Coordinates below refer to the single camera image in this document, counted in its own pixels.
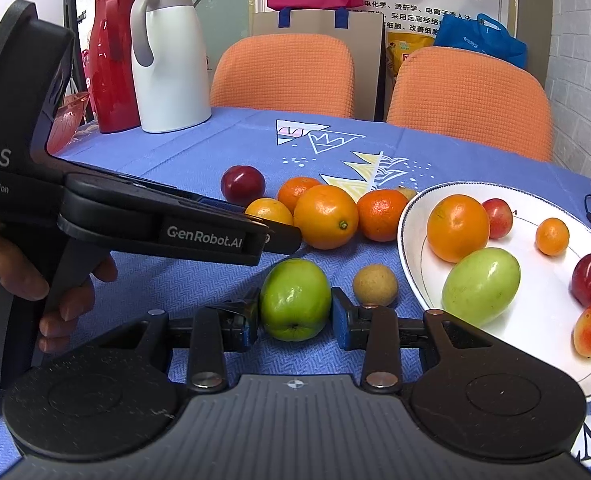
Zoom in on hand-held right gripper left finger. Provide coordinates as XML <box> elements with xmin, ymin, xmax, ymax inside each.
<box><xmin>90</xmin><ymin>290</ymin><xmax>262</xmax><ymax>395</ymax></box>

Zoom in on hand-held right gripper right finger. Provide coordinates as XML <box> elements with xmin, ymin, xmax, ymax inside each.
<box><xmin>331</xmin><ymin>287</ymin><xmax>499</xmax><ymax>394</ymax></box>

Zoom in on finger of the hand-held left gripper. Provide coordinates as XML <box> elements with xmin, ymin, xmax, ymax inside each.
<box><xmin>58</xmin><ymin>206</ymin><xmax>271</xmax><ymax>267</ymax></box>
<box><xmin>64</xmin><ymin>172</ymin><xmax>302</xmax><ymax>256</ymax></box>

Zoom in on green apple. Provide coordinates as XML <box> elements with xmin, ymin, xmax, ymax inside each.
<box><xmin>259</xmin><ymin>258</ymin><xmax>332</xmax><ymax>342</ymax></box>

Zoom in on yellow-orange kumquat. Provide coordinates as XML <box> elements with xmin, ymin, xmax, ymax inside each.
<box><xmin>245</xmin><ymin>198</ymin><xmax>294</xmax><ymax>226</ymax></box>

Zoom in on large orange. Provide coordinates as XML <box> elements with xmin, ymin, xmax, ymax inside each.
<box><xmin>426</xmin><ymin>194</ymin><xmax>491</xmax><ymax>263</ymax></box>
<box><xmin>293</xmin><ymin>184</ymin><xmax>359</xmax><ymax>250</ymax></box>

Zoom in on tangerine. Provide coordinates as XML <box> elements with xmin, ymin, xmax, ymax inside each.
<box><xmin>357</xmin><ymin>189</ymin><xmax>409</xmax><ymax>242</ymax></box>
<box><xmin>277</xmin><ymin>176</ymin><xmax>322</xmax><ymax>212</ymax></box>

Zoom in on green jujube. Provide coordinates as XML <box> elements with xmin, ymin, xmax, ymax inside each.
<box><xmin>441</xmin><ymin>247</ymin><xmax>521</xmax><ymax>327</ymax></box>

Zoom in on pink-red plum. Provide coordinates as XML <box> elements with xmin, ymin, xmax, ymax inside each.
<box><xmin>482</xmin><ymin>198</ymin><xmax>515</xmax><ymax>240</ymax></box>

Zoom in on white plate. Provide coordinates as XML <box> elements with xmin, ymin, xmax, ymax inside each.
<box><xmin>397</xmin><ymin>181</ymin><xmax>591</xmax><ymax>403</ymax></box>

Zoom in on small orange kumquat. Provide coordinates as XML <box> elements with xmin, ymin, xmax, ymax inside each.
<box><xmin>535</xmin><ymin>217</ymin><xmax>571</xmax><ymax>256</ymax></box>

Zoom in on person's left hand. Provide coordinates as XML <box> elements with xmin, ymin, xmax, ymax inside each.
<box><xmin>0</xmin><ymin>218</ymin><xmax>118</xmax><ymax>355</ymax></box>

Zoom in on blue printed tablecloth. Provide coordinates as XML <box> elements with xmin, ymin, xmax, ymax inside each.
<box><xmin>0</xmin><ymin>106</ymin><xmax>591</xmax><ymax>480</ymax></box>

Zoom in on red plastic bowl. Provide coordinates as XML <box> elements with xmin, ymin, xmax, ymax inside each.
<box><xmin>48</xmin><ymin>91</ymin><xmax>92</xmax><ymax>157</ymax></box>

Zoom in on white thermos jug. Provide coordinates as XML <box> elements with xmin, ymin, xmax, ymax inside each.
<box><xmin>130</xmin><ymin>0</ymin><xmax>212</xmax><ymax>134</ymax></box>

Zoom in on red thermos jug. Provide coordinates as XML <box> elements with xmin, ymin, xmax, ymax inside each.
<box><xmin>86</xmin><ymin>0</ymin><xmax>141</xmax><ymax>134</ymax></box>

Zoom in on orange chair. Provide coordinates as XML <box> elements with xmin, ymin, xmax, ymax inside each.
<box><xmin>386</xmin><ymin>46</ymin><xmax>555</xmax><ymax>163</ymax></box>
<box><xmin>209</xmin><ymin>34</ymin><xmax>356</xmax><ymax>120</ymax></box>

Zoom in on yellow snack packet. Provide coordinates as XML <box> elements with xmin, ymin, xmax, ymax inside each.
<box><xmin>386</xmin><ymin>30</ymin><xmax>439</xmax><ymax>78</ymax></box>

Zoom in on blue plastic bag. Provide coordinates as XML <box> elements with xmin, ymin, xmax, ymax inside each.
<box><xmin>433</xmin><ymin>12</ymin><xmax>527</xmax><ymax>70</ymax></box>

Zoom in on kraft paper bag blue handles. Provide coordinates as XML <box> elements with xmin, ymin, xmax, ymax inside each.
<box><xmin>252</xmin><ymin>7</ymin><xmax>383</xmax><ymax>121</ymax></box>

